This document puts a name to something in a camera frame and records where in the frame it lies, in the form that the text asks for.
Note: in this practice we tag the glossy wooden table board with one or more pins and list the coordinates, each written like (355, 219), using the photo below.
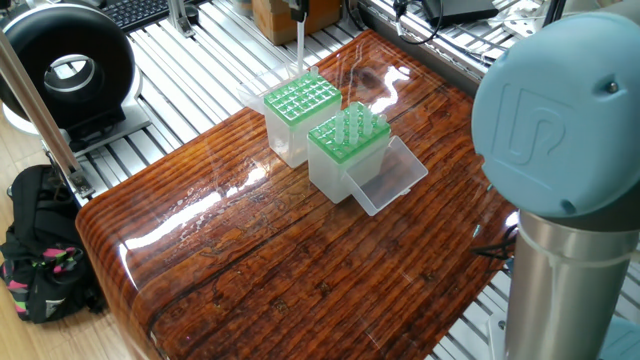
(300, 260)

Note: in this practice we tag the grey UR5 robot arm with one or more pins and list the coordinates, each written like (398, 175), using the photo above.
(570, 150)

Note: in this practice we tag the black keyboard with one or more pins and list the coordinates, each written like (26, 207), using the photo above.
(135, 10)

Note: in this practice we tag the dark flat device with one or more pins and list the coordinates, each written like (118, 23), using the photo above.
(465, 8)

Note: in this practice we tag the aluminium frame post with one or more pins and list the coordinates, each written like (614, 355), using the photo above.
(45, 130)

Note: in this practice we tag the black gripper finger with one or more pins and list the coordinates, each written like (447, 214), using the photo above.
(301, 7)
(294, 7)

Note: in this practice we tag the perforated silver metal plate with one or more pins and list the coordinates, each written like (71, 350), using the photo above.
(530, 12)

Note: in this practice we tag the green rack clear tip box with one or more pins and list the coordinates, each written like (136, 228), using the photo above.
(335, 180)
(285, 140)

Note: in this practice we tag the short aluminium post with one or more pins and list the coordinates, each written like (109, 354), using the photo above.
(183, 15)

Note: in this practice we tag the black backpack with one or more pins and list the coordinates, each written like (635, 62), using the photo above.
(40, 250)

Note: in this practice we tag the brown cardboard box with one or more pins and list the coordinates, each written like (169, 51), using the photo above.
(270, 15)

